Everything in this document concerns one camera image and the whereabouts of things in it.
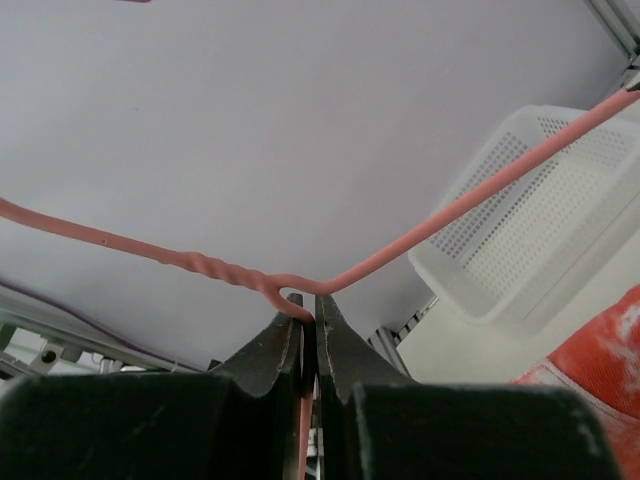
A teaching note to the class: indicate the white plastic basket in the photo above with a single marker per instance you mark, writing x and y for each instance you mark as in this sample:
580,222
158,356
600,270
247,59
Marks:
498,261

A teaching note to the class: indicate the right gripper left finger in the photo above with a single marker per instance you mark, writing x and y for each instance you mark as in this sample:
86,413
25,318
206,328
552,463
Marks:
237,421

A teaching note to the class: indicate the red white patterned trousers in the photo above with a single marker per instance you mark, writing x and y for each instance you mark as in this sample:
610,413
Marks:
600,363

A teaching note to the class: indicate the aluminium corner frame post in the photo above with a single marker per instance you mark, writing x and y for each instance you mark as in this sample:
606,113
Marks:
620,20

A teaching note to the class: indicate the aluminium mounting rail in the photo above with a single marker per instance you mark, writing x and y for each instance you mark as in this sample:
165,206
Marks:
39,336

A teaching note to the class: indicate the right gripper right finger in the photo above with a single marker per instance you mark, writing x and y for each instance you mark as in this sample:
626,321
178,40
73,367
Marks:
380,424

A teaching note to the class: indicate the pink wire hanger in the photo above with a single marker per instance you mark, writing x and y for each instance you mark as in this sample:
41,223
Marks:
292,138

